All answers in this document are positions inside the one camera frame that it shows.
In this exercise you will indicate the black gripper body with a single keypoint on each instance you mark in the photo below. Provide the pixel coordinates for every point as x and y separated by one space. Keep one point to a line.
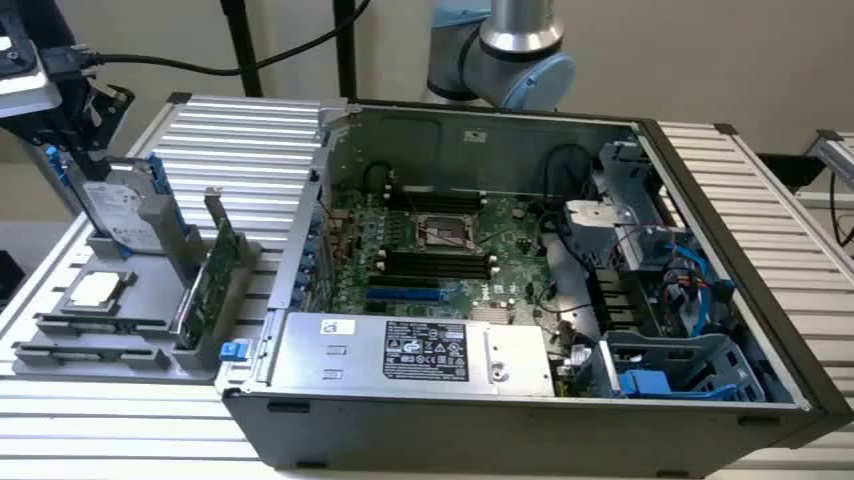
69 120

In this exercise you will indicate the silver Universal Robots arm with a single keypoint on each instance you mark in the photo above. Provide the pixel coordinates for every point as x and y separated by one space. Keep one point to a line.
514 45

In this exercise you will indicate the green GPU card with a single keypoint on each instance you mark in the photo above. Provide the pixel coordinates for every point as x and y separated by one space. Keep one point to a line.
216 280

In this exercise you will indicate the black RAM slot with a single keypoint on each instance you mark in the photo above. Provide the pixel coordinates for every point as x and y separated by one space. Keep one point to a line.
440 192
440 207
440 275
440 268
440 254
440 197
440 202
440 261

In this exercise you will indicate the black expansion slot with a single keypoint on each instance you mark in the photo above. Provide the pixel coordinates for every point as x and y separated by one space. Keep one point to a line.
400 283

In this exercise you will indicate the blue expansion slot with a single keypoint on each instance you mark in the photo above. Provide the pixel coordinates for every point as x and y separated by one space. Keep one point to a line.
403 295

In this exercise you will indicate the hard disk with blue rails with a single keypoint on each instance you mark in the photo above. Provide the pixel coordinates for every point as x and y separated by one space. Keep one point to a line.
123 210

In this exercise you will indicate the black stand pole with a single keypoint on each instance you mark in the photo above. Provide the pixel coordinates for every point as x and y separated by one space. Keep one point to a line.
344 50
241 45

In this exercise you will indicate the silver CPU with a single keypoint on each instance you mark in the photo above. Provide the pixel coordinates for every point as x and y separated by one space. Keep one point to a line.
96 290

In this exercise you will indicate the grey parts rack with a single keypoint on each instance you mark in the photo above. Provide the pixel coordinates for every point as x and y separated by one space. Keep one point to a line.
143 295

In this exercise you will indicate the RAM stick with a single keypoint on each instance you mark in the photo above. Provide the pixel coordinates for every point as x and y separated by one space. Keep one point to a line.
87 354

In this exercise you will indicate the blue case latch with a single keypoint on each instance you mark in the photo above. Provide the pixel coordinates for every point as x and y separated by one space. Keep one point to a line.
236 350

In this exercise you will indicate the CPU socket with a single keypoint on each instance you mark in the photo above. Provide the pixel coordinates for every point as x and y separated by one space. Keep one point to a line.
440 231

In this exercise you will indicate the silver power supply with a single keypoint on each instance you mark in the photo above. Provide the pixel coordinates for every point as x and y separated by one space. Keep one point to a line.
360 360

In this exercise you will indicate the green motherboard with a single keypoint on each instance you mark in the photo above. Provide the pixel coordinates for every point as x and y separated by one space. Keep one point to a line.
514 265

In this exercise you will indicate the silver chipset heatsink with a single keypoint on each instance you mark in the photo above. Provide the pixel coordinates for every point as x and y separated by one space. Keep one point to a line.
503 316

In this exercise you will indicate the silver drive cage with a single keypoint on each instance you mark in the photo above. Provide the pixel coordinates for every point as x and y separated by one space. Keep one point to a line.
623 210

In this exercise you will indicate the black fan shroud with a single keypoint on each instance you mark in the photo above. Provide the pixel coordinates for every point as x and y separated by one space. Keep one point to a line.
623 300

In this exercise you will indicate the open black PC case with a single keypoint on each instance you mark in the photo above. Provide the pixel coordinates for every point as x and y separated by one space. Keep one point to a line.
507 430

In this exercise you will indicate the grey disk bay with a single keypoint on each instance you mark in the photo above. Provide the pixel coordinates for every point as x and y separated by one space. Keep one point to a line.
694 360

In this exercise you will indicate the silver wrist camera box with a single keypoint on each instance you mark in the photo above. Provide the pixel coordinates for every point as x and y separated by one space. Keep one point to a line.
27 92

